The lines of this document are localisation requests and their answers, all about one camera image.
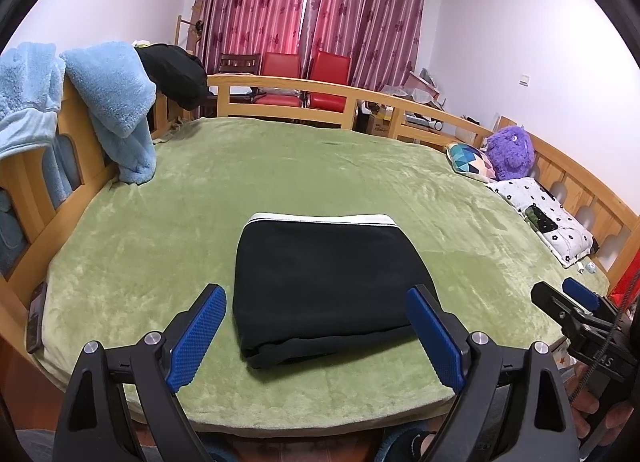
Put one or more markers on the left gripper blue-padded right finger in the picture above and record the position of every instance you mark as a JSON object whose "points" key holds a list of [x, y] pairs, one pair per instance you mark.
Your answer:
{"points": [[510, 405]]}

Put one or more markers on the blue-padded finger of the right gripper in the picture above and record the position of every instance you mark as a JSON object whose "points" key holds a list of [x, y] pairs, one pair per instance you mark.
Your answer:
{"points": [[584, 296]]}

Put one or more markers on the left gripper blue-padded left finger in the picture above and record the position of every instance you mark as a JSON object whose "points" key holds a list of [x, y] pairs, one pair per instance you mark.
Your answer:
{"points": [[95, 422]]}

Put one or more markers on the black pants with white stripe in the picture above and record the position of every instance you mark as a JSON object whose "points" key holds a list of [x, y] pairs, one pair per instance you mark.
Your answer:
{"points": [[310, 286]]}

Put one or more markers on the white black-dotted pillow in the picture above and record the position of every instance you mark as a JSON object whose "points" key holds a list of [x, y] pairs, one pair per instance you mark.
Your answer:
{"points": [[567, 240]]}

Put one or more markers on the dark phone on bed edge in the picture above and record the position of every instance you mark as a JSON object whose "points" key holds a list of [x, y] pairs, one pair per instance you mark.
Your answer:
{"points": [[35, 319]]}

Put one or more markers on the purple plush toy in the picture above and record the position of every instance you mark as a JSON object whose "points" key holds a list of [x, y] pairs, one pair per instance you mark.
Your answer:
{"points": [[511, 152]]}

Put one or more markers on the teal geometric cushion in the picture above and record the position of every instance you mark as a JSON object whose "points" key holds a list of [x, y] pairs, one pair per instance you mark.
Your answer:
{"points": [[469, 161]]}

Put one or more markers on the light blue fleece towel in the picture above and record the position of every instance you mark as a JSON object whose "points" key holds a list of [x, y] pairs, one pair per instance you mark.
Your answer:
{"points": [[111, 81]]}

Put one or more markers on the right red chair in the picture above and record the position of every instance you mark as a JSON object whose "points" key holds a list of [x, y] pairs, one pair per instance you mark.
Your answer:
{"points": [[333, 69]]}

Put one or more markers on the light blue fleece garment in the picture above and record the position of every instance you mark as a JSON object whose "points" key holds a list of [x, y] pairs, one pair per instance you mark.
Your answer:
{"points": [[32, 77]]}

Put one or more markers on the red patterned curtains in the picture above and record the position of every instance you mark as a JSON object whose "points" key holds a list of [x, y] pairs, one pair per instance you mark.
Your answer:
{"points": [[380, 37]]}

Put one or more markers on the black garment on bed rail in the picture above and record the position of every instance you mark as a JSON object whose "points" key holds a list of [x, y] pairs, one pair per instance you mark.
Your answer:
{"points": [[180, 76]]}

